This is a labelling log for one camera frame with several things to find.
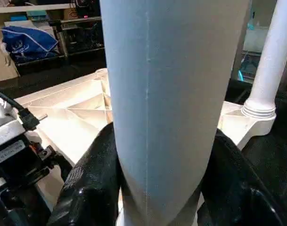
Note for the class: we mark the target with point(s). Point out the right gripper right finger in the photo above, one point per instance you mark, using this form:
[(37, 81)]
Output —
[(242, 193)]

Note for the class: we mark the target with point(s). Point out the blue plastic bag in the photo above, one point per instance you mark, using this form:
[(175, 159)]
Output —
[(28, 42)]

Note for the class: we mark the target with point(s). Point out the white plastic table top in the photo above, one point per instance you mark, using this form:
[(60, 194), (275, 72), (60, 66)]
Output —
[(72, 122)]

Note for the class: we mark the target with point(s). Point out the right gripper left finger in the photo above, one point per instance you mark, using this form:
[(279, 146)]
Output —
[(91, 188)]

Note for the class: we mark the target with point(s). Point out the white plastic table leg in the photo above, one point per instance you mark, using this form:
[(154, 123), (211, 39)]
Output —
[(270, 61), (171, 103)]

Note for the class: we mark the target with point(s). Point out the black work mat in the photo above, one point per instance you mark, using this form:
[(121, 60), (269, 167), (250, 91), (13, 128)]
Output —
[(270, 160)]

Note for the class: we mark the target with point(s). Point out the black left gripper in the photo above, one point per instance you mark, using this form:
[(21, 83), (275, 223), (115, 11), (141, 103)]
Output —
[(20, 188)]

